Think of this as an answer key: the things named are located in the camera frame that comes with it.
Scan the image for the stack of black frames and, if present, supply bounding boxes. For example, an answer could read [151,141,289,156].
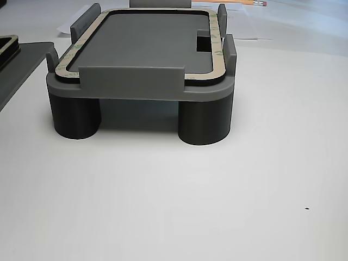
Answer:
[0,40,22,73]

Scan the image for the grey holder with tabs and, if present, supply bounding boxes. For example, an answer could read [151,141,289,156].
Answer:
[45,0,238,146]

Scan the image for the yellow pencil with eraser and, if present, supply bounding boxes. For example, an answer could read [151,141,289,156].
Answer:
[239,0,268,7]

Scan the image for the tan rectangular adhesive frame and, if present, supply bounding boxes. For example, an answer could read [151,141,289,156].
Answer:
[0,34,20,53]
[54,8,227,88]

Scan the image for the white paper sheet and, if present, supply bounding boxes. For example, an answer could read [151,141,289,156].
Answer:
[56,15,82,36]
[190,0,274,42]

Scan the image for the grey flat base plate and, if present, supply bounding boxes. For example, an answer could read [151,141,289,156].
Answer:
[0,41,56,113]

